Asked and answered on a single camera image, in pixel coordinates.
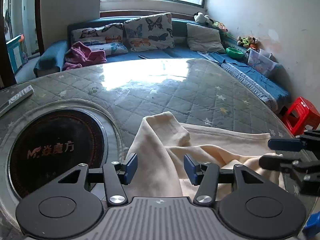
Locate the colourful plush toy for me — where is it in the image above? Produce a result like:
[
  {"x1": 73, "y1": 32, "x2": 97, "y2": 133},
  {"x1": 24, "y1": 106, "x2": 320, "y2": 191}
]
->
[{"x1": 237, "y1": 36, "x2": 259, "y2": 50}]

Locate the light blue child cabinet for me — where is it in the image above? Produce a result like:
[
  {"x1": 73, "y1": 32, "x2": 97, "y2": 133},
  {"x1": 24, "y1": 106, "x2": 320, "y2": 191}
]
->
[{"x1": 6, "y1": 34, "x2": 24, "y2": 74}]

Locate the clear plastic storage box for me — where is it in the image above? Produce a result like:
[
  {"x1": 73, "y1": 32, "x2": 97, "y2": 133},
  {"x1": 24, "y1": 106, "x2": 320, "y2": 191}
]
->
[{"x1": 247, "y1": 49, "x2": 278, "y2": 78}]

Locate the panda plush toy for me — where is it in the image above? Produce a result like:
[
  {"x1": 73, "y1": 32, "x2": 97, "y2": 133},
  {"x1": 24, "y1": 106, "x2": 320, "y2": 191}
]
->
[{"x1": 194, "y1": 12, "x2": 214, "y2": 26}]

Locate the silver remote control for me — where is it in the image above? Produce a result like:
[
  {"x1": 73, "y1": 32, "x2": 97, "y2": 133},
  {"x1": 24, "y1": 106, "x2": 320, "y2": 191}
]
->
[{"x1": 0, "y1": 85, "x2": 34, "y2": 116}]

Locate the grey plain cushion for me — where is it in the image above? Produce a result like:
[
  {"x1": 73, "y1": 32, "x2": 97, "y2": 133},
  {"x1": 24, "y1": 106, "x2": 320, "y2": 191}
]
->
[{"x1": 187, "y1": 23, "x2": 226, "y2": 53}]

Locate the quilted star table cover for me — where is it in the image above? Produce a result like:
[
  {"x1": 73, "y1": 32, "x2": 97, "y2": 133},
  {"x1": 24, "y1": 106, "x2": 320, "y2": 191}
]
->
[{"x1": 0, "y1": 57, "x2": 318, "y2": 240}]

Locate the blue corner sofa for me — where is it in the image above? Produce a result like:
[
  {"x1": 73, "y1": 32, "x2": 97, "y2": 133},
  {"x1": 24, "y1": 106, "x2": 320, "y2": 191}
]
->
[{"x1": 34, "y1": 17, "x2": 291, "y2": 110}]

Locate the green plastic bowl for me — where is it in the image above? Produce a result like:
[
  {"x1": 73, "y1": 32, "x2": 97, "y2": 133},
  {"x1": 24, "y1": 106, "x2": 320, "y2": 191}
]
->
[{"x1": 226, "y1": 47, "x2": 244, "y2": 60}]

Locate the long butterfly print pillow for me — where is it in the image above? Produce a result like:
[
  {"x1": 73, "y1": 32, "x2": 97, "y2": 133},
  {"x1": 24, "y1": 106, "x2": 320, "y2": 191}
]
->
[{"x1": 71, "y1": 23, "x2": 129, "y2": 56}]

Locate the pink crumpled clothing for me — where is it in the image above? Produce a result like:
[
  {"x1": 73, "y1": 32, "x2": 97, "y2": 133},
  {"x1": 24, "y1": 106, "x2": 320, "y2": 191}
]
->
[{"x1": 62, "y1": 42, "x2": 107, "y2": 71}]

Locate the black round induction cooktop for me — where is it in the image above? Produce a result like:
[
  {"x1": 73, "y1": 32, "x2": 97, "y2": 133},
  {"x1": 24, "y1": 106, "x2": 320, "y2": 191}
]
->
[{"x1": 8, "y1": 108, "x2": 107, "y2": 198}]

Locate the red plastic stool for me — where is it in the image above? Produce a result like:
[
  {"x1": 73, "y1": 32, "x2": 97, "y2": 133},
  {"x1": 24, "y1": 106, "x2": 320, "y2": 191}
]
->
[{"x1": 281, "y1": 97, "x2": 319, "y2": 136}]

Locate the cream knit garment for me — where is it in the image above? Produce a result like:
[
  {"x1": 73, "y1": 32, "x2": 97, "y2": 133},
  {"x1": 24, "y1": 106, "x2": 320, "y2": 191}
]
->
[{"x1": 124, "y1": 112, "x2": 285, "y2": 198}]

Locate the square butterfly print cushion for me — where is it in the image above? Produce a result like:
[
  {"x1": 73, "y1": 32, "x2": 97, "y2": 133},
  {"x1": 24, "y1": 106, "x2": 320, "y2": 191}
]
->
[{"x1": 124, "y1": 12, "x2": 175, "y2": 52}]

